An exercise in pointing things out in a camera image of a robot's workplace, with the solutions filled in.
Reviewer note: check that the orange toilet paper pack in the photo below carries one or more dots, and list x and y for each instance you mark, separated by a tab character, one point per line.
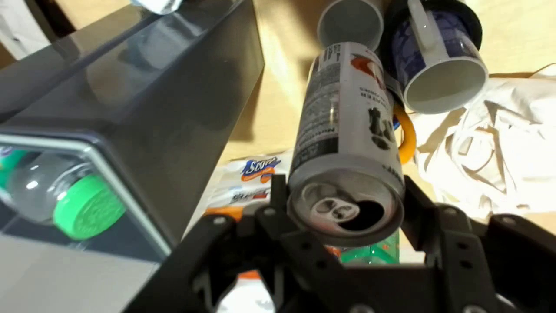
248	179

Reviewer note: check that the silver drink can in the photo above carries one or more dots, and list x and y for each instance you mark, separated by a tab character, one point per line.
340	127

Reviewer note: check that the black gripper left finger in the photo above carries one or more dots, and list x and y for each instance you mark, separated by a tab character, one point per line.
231	254

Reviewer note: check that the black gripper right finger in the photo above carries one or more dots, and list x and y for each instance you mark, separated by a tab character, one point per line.
491	266

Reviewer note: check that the black mug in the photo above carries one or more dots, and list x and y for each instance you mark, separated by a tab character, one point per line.
472	18

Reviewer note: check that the grey plastic bin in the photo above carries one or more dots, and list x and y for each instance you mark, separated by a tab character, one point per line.
161	105

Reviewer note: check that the orange cup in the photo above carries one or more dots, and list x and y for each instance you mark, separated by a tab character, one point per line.
408	136

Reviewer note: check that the white box in bin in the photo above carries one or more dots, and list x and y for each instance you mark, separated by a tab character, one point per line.
74	202

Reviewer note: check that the beige cloth bag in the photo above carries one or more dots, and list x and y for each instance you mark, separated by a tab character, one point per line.
497	150

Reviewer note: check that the small grey cup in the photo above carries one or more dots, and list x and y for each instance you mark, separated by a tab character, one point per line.
349	23

